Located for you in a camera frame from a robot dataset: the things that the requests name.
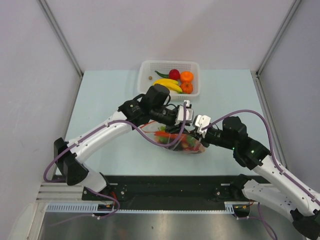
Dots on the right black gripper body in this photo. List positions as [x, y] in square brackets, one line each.
[211, 137]

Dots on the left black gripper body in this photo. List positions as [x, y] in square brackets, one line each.
[164, 116]

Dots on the clear zip top bag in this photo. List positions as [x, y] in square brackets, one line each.
[156, 132]

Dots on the red strawberry bunch toy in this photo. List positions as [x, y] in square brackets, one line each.
[188, 144]

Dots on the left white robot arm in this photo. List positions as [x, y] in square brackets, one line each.
[70, 155]

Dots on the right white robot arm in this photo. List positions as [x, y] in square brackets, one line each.
[289, 196]

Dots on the yellow banana bunch toy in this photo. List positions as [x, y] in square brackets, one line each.
[171, 84]

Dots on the small tangerine toy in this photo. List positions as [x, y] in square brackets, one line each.
[187, 87]

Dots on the green chili pepper toy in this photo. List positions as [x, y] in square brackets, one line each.
[162, 75]

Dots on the red apple toy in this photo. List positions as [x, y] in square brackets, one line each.
[174, 74]

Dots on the orange fruit toy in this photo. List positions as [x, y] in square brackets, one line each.
[186, 77]

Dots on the white plastic basket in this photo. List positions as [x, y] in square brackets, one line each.
[148, 67]

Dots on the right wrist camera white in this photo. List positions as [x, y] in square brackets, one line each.
[200, 123]

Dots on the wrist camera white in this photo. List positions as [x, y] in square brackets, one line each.
[200, 123]
[185, 113]

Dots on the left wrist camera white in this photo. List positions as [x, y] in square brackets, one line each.
[185, 113]

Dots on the white slotted cable duct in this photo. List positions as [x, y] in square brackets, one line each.
[101, 208]

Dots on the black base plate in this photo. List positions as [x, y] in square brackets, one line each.
[175, 192]

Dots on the aluminium frame rail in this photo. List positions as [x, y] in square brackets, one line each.
[59, 193]

